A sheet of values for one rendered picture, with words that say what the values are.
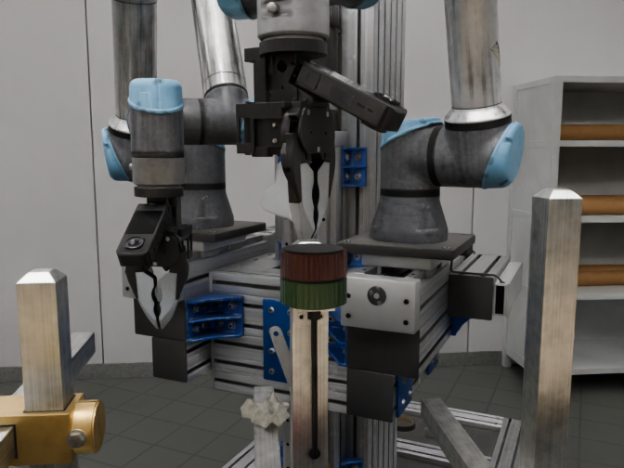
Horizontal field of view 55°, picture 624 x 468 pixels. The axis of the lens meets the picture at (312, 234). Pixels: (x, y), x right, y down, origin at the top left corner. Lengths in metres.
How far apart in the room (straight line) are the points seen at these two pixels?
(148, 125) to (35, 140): 2.49
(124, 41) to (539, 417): 0.98
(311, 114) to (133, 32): 0.69
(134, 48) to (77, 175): 2.07
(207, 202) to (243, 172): 1.82
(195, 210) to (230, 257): 0.15
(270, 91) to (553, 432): 0.46
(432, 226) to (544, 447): 0.57
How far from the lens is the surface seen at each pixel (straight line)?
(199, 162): 1.35
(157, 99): 0.88
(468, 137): 1.08
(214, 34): 1.10
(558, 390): 0.68
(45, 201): 3.35
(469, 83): 1.07
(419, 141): 1.13
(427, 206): 1.15
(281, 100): 0.64
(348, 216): 1.39
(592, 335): 3.84
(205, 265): 1.33
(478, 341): 3.57
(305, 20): 0.63
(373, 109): 0.59
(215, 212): 1.36
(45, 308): 0.60
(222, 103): 1.00
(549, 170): 3.06
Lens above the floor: 1.21
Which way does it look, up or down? 8 degrees down
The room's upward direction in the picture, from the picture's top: straight up
